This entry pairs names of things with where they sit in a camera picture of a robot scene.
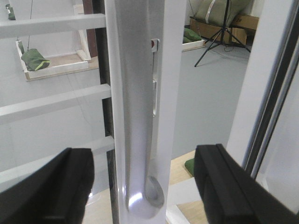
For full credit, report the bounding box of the large green-grey bag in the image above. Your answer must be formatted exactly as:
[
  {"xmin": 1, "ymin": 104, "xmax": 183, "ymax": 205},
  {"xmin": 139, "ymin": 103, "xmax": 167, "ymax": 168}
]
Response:
[{"xmin": 195, "ymin": 0, "xmax": 250, "ymax": 27}]

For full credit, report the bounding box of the green sandbag in tray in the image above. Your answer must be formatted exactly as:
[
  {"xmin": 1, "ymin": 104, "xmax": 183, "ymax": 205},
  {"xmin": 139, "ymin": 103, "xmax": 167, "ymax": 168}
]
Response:
[{"xmin": 21, "ymin": 49, "xmax": 50, "ymax": 71}]

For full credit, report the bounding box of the white door handle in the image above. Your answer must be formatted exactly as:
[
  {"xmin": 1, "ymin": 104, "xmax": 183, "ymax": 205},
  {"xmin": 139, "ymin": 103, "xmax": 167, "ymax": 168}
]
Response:
[{"xmin": 115, "ymin": 0, "xmax": 164, "ymax": 219}]

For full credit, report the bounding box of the cardboard box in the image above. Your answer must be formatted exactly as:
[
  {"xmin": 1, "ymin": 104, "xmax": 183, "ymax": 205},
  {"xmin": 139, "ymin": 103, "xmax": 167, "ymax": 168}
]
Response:
[{"xmin": 189, "ymin": 14, "xmax": 259, "ymax": 45}]

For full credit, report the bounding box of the green sandbag by cardboard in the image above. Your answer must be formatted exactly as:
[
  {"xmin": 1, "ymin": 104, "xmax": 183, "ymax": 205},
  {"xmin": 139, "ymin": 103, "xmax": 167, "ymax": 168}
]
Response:
[{"xmin": 183, "ymin": 28, "xmax": 202, "ymax": 43}]

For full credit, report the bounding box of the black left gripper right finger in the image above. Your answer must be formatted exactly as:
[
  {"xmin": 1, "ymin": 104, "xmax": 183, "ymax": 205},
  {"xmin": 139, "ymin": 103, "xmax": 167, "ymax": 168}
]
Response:
[{"xmin": 194, "ymin": 144, "xmax": 299, "ymax": 224}]

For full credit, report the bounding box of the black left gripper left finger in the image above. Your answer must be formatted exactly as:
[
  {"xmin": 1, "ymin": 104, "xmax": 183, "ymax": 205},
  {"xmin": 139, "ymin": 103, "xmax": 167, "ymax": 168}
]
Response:
[{"xmin": 0, "ymin": 148, "xmax": 94, "ymax": 224}]

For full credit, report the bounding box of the black tripod stand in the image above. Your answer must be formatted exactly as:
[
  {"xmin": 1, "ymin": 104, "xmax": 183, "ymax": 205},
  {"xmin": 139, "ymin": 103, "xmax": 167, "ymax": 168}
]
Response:
[{"xmin": 194, "ymin": 0, "xmax": 250, "ymax": 67}]

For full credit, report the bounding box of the white sliding glass door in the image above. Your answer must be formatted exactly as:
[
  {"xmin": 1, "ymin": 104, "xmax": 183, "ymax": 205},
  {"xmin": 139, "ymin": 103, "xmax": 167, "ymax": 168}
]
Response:
[{"xmin": 0, "ymin": 0, "xmax": 186, "ymax": 224}]

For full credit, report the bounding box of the white door lock latch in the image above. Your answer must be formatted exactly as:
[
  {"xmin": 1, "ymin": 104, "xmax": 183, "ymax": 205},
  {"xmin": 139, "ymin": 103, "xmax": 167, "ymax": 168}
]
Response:
[{"xmin": 151, "ymin": 38, "xmax": 160, "ymax": 117}]

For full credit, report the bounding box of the white fixed glass door panel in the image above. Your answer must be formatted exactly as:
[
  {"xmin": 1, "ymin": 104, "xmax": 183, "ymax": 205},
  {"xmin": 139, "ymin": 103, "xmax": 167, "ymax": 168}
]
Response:
[{"xmin": 227, "ymin": 0, "xmax": 299, "ymax": 213}]

